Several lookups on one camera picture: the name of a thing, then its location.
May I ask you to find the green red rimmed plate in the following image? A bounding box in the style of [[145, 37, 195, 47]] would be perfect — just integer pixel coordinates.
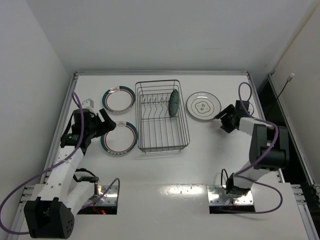
[[101, 85, 136, 114], [100, 121, 139, 157]]

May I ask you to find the white grey rimmed plate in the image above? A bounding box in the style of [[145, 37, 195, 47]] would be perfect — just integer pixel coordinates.
[[186, 91, 222, 121]]

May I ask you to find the small teal patterned plate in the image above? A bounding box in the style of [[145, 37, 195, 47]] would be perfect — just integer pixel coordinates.
[[168, 89, 180, 118]]

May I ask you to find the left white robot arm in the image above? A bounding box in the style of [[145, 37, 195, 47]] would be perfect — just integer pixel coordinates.
[[24, 107, 116, 239]]

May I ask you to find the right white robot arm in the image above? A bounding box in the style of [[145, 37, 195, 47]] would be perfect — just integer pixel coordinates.
[[214, 100, 290, 197]]

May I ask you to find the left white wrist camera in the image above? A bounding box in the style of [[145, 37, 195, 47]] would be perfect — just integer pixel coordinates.
[[81, 98, 94, 109]]

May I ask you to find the metal wire dish rack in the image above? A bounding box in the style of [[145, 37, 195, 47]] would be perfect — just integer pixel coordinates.
[[135, 79, 190, 154]]

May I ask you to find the black wall cable with plug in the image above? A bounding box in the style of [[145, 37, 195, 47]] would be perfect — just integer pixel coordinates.
[[273, 72, 295, 101]]

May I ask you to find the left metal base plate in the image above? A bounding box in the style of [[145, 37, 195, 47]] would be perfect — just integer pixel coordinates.
[[96, 185, 119, 207]]

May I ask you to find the metal base plate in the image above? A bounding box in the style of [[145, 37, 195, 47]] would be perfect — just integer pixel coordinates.
[[96, 185, 119, 207], [206, 185, 254, 207]]

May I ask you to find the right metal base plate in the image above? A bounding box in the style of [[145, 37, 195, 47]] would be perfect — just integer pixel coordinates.
[[206, 185, 254, 207]]

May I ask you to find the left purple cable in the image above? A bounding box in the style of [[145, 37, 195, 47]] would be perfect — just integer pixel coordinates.
[[0, 91, 121, 235]]

